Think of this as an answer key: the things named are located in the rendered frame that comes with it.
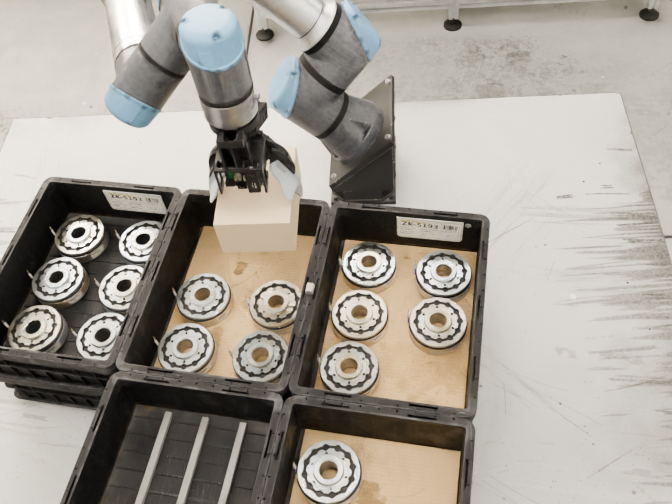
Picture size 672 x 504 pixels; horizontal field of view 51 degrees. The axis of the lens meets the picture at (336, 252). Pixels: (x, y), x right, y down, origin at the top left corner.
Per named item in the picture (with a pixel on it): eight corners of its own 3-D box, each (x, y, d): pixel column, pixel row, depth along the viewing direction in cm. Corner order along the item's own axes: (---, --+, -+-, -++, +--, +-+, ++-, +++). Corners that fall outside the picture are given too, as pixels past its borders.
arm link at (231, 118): (201, 71, 96) (260, 69, 96) (209, 96, 100) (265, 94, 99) (194, 110, 92) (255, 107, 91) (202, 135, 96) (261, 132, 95)
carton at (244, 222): (234, 178, 124) (225, 149, 118) (301, 176, 123) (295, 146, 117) (223, 252, 115) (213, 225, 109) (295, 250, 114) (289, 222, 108)
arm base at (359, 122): (338, 129, 166) (305, 107, 161) (382, 92, 157) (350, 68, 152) (336, 176, 157) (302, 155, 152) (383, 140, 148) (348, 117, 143)
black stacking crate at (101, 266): (69, 212, 154) (47, 178, 145) (197, 224, 149) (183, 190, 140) (-13, 376, 132) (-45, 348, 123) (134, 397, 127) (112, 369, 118)
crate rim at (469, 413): (332, 208, 136) (331, 200, 134) (489, 222, 131) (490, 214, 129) (288, 399, 114) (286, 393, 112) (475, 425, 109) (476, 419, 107)
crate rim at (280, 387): (186, 195, 141) (183, 187, 140) (332, 208, 136) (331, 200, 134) (116, 375, 119) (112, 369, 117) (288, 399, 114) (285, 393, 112)
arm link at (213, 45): (225, -11, 88) (248, 27, 83) (241, 59, 97) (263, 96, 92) (165, 9, 87) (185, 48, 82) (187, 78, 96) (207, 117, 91)
